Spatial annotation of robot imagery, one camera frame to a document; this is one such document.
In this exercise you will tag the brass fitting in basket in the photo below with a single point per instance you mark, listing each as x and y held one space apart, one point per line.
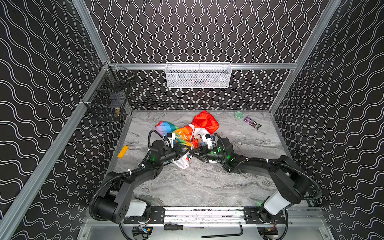
117 112

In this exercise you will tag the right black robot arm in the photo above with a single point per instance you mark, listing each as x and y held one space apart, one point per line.
293 184

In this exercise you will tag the black handled screwdriver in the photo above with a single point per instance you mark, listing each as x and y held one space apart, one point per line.
174 227

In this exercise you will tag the purple snack wrapper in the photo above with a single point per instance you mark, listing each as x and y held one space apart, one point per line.
252 123

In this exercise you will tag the green round lid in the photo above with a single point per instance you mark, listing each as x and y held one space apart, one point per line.
239 115

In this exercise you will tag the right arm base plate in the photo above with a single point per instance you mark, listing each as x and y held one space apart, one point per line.
255 216

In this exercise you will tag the black wire wall basket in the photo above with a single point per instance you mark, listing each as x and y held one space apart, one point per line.
112 92

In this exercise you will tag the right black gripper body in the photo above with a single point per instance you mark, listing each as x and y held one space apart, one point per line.
203 153

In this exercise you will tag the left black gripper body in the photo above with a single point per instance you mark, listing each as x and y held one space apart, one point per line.
180 152

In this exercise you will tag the black allen key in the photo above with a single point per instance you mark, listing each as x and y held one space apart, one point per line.
226 235

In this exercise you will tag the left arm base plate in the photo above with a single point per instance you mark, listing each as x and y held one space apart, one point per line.
152 215

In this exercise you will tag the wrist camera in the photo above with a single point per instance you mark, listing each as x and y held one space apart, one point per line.
206 140
171 137

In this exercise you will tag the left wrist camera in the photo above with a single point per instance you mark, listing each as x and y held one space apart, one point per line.
171 137

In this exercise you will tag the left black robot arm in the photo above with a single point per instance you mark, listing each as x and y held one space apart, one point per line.
112 199

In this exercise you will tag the yellow block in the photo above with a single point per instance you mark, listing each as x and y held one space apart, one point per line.
123 152

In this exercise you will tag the white mesh wall basket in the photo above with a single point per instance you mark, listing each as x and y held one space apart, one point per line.
198 75

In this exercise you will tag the rainbow kids zip jacket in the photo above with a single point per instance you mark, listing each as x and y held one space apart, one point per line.
190 135

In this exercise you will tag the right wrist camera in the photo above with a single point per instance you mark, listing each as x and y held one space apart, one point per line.
206 140

